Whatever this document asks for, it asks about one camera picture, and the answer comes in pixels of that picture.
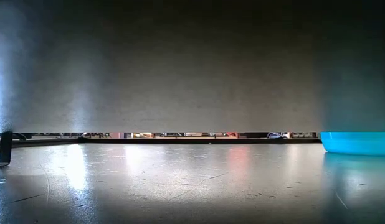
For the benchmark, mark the small teal translucent bowl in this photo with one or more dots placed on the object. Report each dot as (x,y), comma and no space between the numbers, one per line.
(357,143)

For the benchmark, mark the black frame clamp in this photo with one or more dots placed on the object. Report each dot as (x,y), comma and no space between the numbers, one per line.
(86,135)
(275,135)

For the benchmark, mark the black metal shelf bracket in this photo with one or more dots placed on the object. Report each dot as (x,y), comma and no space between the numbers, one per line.
(5,149)

